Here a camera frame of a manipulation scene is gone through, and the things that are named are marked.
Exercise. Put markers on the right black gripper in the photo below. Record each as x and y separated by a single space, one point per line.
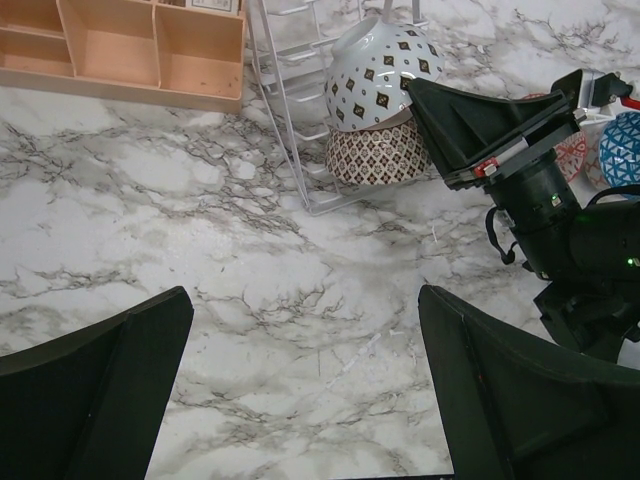
506 148

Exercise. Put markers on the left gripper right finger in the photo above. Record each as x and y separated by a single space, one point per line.
514 406

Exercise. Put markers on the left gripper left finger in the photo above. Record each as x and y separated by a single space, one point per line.
89 404

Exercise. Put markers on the pink patterned bowl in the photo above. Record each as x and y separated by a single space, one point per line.
372 65

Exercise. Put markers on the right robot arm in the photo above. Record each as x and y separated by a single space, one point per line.
588 255

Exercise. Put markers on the red patterned bowl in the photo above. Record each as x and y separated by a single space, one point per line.
579 154

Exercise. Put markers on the blue triangle patterned bowl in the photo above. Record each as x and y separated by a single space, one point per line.
619 150

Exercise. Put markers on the white wire dish rack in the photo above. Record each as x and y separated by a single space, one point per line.
291 43

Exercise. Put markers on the orange plastic desk organizer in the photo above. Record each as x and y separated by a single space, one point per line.
154 52

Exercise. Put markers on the brown patterned bowl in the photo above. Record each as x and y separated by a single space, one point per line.
377 157

